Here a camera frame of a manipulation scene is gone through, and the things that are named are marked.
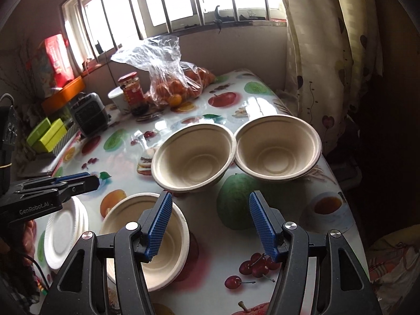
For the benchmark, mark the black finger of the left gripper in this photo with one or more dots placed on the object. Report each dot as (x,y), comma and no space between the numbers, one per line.
(80,185)

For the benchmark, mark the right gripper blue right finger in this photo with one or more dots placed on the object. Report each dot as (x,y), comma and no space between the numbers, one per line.
(288,244)

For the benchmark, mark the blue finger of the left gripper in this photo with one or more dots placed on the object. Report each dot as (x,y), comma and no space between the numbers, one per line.
(71,177)

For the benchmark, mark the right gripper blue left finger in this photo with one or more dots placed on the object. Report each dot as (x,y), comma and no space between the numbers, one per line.
(130,244)

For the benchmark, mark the large beige paper bowl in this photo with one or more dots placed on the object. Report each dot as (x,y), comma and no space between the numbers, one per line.
(157,245)

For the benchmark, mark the white paper plate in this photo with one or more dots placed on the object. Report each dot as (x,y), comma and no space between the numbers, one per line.
(63,230)

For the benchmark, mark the person left hand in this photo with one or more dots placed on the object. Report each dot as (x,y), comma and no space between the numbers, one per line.
(29,236)

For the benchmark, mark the lime green box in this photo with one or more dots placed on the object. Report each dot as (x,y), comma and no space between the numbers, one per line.
(38,131)
(51,138)

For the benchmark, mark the striped grey box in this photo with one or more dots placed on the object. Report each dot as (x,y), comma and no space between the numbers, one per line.
(68,137)

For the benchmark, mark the small black space heater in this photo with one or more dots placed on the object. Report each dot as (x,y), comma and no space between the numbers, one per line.
(88,112)

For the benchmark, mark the orange tray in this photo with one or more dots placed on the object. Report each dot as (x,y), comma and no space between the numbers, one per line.
(63,96)

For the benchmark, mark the white plastic tub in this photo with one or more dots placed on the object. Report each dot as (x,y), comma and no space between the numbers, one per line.
(118,98)

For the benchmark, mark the red label glass jar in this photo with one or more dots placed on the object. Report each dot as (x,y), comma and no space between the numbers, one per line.
(130,86)

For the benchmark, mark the red gift bag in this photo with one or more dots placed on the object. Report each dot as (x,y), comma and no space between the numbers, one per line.
(51,64)

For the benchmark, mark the loose orange fruit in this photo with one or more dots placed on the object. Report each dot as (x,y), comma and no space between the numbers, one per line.
(174,100)

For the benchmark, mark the plastic bag of oranges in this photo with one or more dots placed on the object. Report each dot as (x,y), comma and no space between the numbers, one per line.
(161,57)

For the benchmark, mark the floral curtain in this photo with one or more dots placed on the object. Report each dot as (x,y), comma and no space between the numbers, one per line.
(332,49)

